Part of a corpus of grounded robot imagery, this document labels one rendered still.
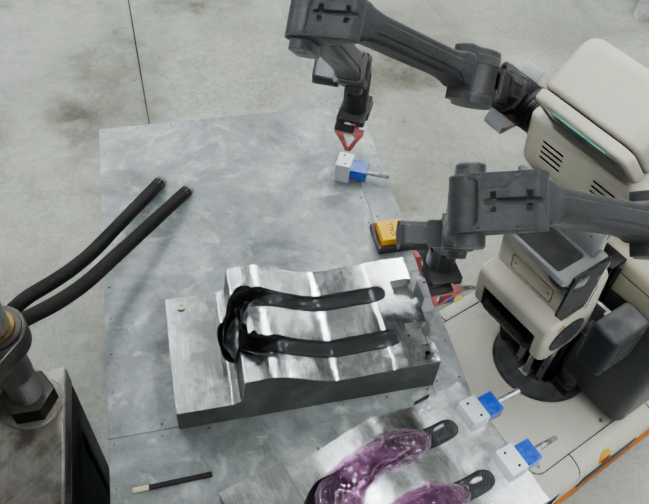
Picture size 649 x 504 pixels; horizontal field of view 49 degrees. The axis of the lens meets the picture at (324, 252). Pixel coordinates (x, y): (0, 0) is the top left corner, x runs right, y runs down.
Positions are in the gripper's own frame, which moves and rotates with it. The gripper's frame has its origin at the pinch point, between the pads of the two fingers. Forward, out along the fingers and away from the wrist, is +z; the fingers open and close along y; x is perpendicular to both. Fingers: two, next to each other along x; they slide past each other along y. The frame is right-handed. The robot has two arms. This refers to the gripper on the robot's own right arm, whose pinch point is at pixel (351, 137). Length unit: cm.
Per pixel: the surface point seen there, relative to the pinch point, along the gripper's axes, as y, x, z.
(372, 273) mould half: 36.2, 13.0, 3.3
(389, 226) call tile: 17.4, 13.7, 8.7
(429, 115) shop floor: -131, 15, 93
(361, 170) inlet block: 1.5, 3.6, 8.5
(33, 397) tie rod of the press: 79, -42, 8
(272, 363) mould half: 65, 0, -1
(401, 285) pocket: 35.8, 19.4, 5.5
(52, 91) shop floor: -95, -151, 94
